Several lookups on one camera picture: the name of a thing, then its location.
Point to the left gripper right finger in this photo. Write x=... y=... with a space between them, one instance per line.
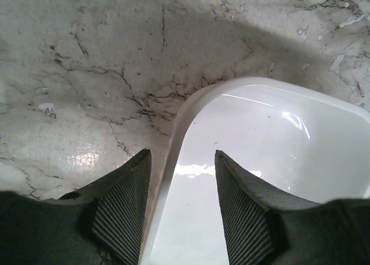
x=265 y=225

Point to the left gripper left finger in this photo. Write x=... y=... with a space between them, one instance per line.
x=100 y=223

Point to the white plastic storage basket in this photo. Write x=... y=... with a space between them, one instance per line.
x=303 y=142

